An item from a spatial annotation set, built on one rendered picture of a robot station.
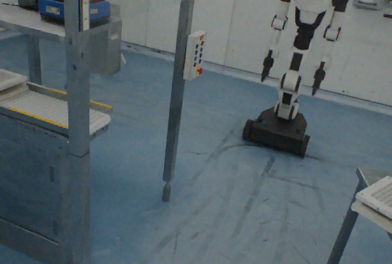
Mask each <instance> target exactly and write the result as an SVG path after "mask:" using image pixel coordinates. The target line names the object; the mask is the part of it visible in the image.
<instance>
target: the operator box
mask: <svg viewBox="0 0 392 264"><path fill-rule="evenodd" d="M202 35H204V36H203V39H202V40H200V36H202ZM206 37H207V33H206V32H202V30H198V32H195V33H194V34H191V35H189V36H188V40H187V41H186V43H185V45H186V54H185V66H184V69H183V79H185V80H188V81H192V80H193V79H195V78H196V77H198V76H199V74H198V75H196V69H197V66H199V68H200V67H202V65H203V59H204V49H205V43H206ZM202 41H203V42H204V43H203V46H201V42H202ZM197 43H198V45H199V46H198V49H196V45H197ZM201 47H203V49H202V52H200V48H201ZM196 50H197V51H198V50H199V52H198V53H197V55H195V51H196ZM200 53H201V54H202V53H203V54H202V57H201V58H200ZM195 56H197V60H196V61H194V59H195ZM199 59H202V60H201V63H200V64H199ZM195 62H196V63H197V64H196V66H195V67H194V66H193V65H194V63H195Z"/></svg>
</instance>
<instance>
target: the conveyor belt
mask: <svg viewBox="0 0 392 264"><path fill-rule="evenodd" d="M0 104H2V105H4V106H8V107H13V108H15V109H19V110H21V111H25V113H30V114H32V115H35V116H38V117H41V118H45V119H47V120H51V121H54V122H56V123H60V124H63V125H66V126H69V115H67V102H66V101H63V100H60V99H56V98H54V97H49V96H46V95H42V94H39V93H37V92H35V91H33V90H27V91H24V92H22V93H20V94H18V95H16V96H13V97H10V98H8V99H5V100H3V101H1V102H0ZM110 122H111V117H110V116H109V115H106V114H104V113H100V112H98V111H95V110H93V109H90V136H92V135H93V134H94V133H96V132H97V131H98V130H100V129H101V128H103V127H104V126H105V125H108V124H109V123H110Z"/></svg>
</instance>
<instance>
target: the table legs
mask: <svg viewBox="0 0 392 264"><path fill-rule="evenodd" d="M363 189H364V188H363V186H362V184H361V182H360V181H359V182H358V185H357V187H356V192H355V193H354V196H353V199H352V201H351V204H350V206H349V208H348V209H347V213H346V216H345V217H344V221H343V223H342V226H341V228H340V230H339V235H338V236H337V239H336V242H335V245H334V247H333V249H332V253H331V255H330V258H329V259H328V262H327V264H339V261H340V258H341V257H342V254H343V252H344V248H345V246H346V244H347V241H348V239H349V238H350V236H351V233H352V230H353V228H354V225H355V222H356V220H357V218H358V215H359V213H357V212H356V211H354V210H353V209H352V208H351V206H352V204H353V203H354V202H355V201H356V198H355V196H356V194H357V193H359V192H360V191H361V190H363Z"/></svg>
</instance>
